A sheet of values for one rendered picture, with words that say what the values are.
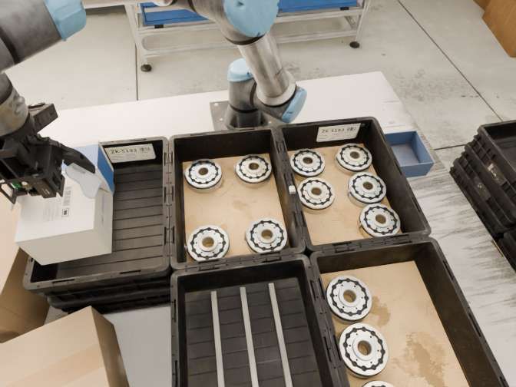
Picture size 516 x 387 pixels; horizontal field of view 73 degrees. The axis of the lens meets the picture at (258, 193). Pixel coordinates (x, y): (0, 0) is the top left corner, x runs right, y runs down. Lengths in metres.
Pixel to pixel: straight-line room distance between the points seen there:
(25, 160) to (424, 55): 3.02
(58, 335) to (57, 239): 0.29
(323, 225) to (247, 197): 0.22
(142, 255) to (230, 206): 0.26
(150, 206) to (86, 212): 0.37
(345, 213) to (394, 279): 0.21
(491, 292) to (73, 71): 2.84
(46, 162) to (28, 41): 0.17
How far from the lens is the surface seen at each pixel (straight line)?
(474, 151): 1.83
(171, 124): 1.38
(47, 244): 0.67
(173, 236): 0.84
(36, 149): 0.61
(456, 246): 1.21
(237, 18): 0.73
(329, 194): 0.97
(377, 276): 0.92
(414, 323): 0.91
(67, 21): 0.53
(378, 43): 3.28
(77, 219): 0.65
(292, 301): 0.86
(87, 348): 0.86
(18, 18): 0.51
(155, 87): 2.72
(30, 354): 0.91
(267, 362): 0.82
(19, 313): 1.01
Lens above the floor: 1.64
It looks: 55 degrees down
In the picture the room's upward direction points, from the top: 2 degrees clockwise
